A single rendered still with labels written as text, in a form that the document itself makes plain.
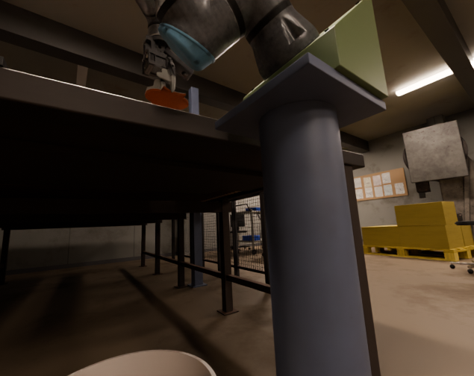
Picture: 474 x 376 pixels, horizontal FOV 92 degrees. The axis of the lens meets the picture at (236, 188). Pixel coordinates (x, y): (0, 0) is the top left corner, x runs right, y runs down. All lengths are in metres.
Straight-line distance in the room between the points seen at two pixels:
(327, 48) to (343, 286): 0.41
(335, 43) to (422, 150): 5.71
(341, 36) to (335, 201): 0.28
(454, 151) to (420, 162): 0.54
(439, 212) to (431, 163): 1.77
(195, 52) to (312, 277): 0.48
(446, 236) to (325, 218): 4.08
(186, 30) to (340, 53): 0.29
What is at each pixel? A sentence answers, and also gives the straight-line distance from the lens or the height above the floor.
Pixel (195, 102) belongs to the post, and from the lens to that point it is 3.13.
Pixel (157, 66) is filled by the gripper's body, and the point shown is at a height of 1.14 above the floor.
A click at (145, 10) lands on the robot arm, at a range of 0.97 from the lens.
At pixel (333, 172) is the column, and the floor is 0.71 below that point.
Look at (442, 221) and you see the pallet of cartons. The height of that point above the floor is 0.55.
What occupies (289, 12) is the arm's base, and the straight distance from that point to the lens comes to 0.61.
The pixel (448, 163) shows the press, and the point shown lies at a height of 1.64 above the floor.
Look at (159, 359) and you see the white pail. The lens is 0.62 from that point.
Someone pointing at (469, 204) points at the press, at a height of 0.82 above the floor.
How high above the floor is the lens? 0.62
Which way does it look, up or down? 10 degrees up
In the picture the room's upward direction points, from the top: 3 degrees counter-clockwise
